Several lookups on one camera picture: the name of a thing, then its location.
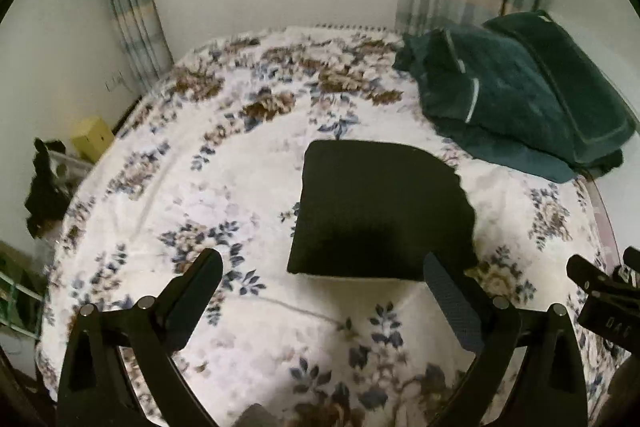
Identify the floral white blanket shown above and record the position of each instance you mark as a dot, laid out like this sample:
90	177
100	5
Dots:
225	167

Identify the dark green pillow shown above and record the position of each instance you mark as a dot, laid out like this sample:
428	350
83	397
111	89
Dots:
565	77

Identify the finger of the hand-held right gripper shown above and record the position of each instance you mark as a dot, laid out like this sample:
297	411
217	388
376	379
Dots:
632	258
590	274

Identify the black cloth bundle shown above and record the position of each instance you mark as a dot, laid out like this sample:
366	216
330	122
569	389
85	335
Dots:
47	192

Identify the black garment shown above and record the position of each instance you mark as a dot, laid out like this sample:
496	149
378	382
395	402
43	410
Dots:
375	207

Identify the yellow box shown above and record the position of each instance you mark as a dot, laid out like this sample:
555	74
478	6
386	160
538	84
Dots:
92	138

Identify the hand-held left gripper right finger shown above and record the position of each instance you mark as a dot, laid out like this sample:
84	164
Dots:
450	302

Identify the dark green blanket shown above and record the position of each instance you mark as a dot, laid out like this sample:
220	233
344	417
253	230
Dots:
495	107

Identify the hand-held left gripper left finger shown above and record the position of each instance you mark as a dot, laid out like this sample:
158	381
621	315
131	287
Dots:
200	287

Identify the green crate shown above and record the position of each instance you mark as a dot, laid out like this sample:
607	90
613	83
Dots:
17	287

